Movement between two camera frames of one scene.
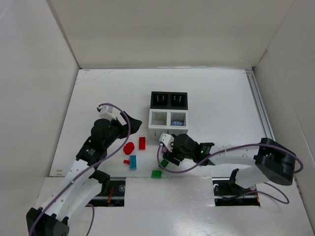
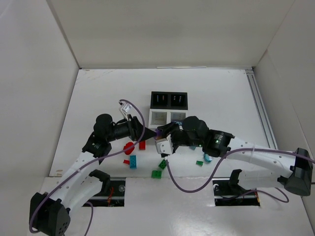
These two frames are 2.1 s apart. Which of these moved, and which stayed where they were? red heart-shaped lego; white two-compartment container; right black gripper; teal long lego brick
Moved: right black gripper
Stayed: red heart-shaped lego; white two-compartment container; teal long lego brick
